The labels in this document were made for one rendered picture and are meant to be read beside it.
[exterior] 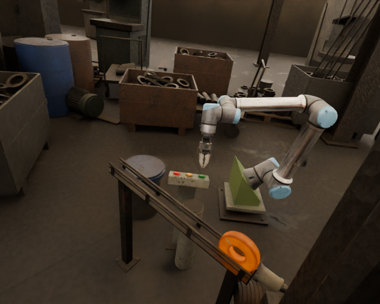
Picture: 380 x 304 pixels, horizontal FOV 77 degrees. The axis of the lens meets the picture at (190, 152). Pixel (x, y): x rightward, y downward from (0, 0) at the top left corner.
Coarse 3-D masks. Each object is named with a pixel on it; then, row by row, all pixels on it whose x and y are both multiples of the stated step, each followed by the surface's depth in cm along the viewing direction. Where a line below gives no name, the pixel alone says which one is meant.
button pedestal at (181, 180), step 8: (168, 176) 137; (184, 176) 140; (192, 176) 142; (176, 184) 138; (184, 184) 138; (192, 184) 138; (200, 184) 138; (208, 184) 138; (184, 192) 145; (192, 192) 145; (184, 200) 148; (168, 232) 178; (176, 232) 164; (168, 240) 172; (176, 240) 168; (168, 248) 167; (176, 248) 168
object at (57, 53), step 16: (16, 48) 273; (32, 48) 268; (48, 48) 273; (64, 48) 288; (32, 64) 276; (48, 64) 281; (64, 64) 294; (48, 80) 289; (64, 80) 301; (48, 96) 297; (64, 96) 309; (48, 112) 308; (64, 112) 318
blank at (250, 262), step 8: (232, 232) 88; (240, 232) 87; (224, 240) 89; (232, 240) 87; (240, 240) 84; (248, 240) 84; (224, 248) 91; (232, 248) 92; (240, 248) 86; (248, 248) 83; (256, 248) 84; (232, 256) 90; (240, 256) 91; (248, 256) 85; (256, 256) 83; (240, 264) 89; (248, 264) 86; (256, 264) 84
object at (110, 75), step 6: (102, 36) 332; (108, 36) 334; (102, 42) 338; (102, 48) 342; (102, 54) 348; (114, 66) 447; (120, 66) 413; (126, 66) 418; (132, 66) 423; (138, 66) 469; (108, 72) 408; (114, 72) 412; (120, 72) 397; (108, 78) 379; (114, 78) 383; (120, 78) 386; (108, 84) 389; (108, 90) 391; (108, 96) 392
